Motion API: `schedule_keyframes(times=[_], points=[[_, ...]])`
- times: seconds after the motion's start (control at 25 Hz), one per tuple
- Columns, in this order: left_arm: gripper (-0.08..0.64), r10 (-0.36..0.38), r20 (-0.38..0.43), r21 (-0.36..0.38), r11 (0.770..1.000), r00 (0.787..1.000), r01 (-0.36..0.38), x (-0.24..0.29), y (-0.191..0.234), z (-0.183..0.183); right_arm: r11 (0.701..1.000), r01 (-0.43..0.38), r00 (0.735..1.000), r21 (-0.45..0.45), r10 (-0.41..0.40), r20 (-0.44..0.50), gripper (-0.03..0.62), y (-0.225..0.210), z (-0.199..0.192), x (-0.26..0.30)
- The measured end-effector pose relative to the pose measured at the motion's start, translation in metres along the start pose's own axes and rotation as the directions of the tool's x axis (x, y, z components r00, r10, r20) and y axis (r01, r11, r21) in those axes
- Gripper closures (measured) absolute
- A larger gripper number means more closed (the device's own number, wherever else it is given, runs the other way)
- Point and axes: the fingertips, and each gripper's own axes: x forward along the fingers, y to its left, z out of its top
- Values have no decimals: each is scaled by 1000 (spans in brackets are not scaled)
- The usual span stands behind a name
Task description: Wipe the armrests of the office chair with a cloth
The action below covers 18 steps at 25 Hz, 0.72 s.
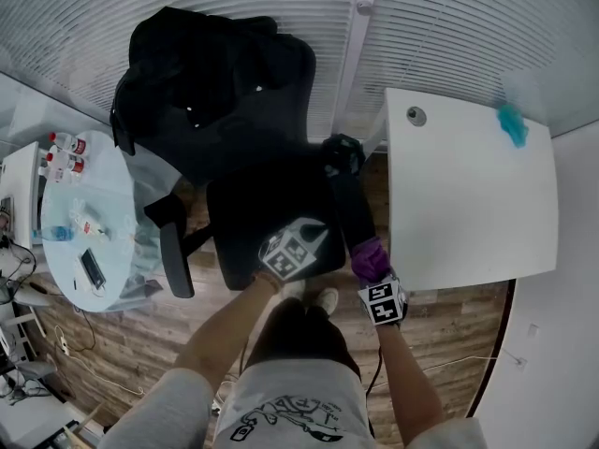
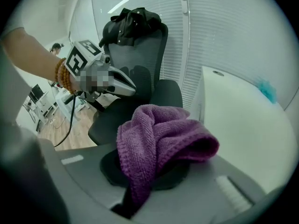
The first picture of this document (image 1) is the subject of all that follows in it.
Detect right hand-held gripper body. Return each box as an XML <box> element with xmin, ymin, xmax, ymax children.
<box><xmin>358</xmin><ymin>273</ymin><xmax>411</xmax><ymax>328</ymax></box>

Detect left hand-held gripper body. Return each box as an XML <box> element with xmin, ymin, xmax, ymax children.
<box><xmin>258</xmin><ymin>224</ymin><xmax>315</xmax><ymax>283</ymax></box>

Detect purple cloth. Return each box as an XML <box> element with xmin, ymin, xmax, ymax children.
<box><xmin>350</xmin><ymin>236</ymin><xmax>393</xmax><ymax>283</ymax></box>

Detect person's left forearm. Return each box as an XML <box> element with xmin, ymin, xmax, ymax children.
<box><xmin>172</xmin><ymin>272</ymin><xmax>285</xmax><ymax>409</ymax></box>

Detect person's right forearm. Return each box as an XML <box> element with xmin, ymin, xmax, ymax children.
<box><xmin>376</xmin><ymin>323</ymin><xmax>446</xmax><ymax>446</ymax></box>

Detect teal cloth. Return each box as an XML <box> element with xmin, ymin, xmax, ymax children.
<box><xmin>495</xmin><ymin>103</ymin><xmax>530</xmax><ymax>149</ymax></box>

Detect black office chair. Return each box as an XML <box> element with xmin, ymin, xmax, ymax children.
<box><xmin>110</xmin><ymin>6</ymin><xmax>378</xmax><ymax>298</ymax></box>

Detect person's right white shoe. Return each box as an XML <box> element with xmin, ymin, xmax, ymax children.
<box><xmin>313</xmin><ymin>287</ymin><xmax>340</xmax><ymax>317</ymax></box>

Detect small black bag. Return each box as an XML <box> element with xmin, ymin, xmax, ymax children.
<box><xmin>321</xmin><ymin>133</ymin><xmax>367</xmax><ymax>177</ymax></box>

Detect person's black shorts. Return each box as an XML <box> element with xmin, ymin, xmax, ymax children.
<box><xmin>245</xmin><ymin>297</ymin><xmax>361</xmax><ymax>378</ymax></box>

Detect white desk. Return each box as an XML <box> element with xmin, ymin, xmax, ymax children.
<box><xmin>362</xmin><ymin>87</ymin><xmax>561</xmax><ymax>293</ymax></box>
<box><xmin>0</xmin><ymin>140</ymin><xmax>41</xmax><ymax>252</ymax></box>

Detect person's white printed shirt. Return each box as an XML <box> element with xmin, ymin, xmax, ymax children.
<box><xmin>97</xmin><ymin>360</ymin><xmax>488</xmax><ymax>449</ymax></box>

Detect black jacket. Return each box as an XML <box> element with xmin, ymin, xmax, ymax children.
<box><xmin>110</xmin><ymin>6</ymin><xmax>282</xmax><ymax>158</ymax></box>

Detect black smartphone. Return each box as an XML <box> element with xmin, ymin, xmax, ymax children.
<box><xmin>80</xmin><ymin>248</ymin><xmax>107</xmax><ymax>289</ymax></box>

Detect white packet with red label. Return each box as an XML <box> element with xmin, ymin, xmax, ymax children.
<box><xmin>69</xmin><ymin>208</ymin><xmax>113</xmax><ymax>240</ymax></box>

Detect white power bank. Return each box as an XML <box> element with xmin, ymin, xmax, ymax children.
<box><xmin>74</xmin><ymin>257</ymin><xmax>95</xmax><ymax>294</ymax></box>

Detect white slatted blinds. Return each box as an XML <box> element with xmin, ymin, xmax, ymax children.
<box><xmin>0</xmin><ymin>0</ymin><xmax>599</xmax><ymax>139</ymax></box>

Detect blue water bottle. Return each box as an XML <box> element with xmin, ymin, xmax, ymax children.
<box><xmin>33</xmin><ymin>225</ymin><xmax>76</xmax><ymax>242</ymax></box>

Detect red cap plastic bottle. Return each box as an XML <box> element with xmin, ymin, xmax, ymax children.
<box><xmin>48</xmin><ymin>132</ymin><xmax>89</xmax><ymax>154</ymax></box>
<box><xmin>45</xmin><ymin>152</ymin><xmax>85</xmax><ymax>173</ymax></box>

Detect light wooden table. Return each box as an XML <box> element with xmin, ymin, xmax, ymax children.
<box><xmin>63</xmin><ymin>402</ymin><xmax>109</xmax><ymax>443</ymax></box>

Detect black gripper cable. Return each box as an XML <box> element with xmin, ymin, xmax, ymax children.
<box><xmin>364</xmin><ymin>343</ymin><xmax>386</xmax><ymax>434</ymax></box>

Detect thin white wall cable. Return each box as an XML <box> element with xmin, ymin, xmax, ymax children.
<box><xmin>423</xmin><ymin>355</ymin><xmax>516</xmax><ymax>372</ymax></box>

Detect black floor cable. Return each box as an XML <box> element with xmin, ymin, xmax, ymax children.
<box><xmin>69</xmin><ymin>309</ymin><xmax>97</xmax><ymax>353</ymax></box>

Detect white floor cable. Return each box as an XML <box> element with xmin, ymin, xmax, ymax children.
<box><xmin>54</xmin><ymin>325</ymin><xmax>144</xmax><ymax>397</ymax></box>

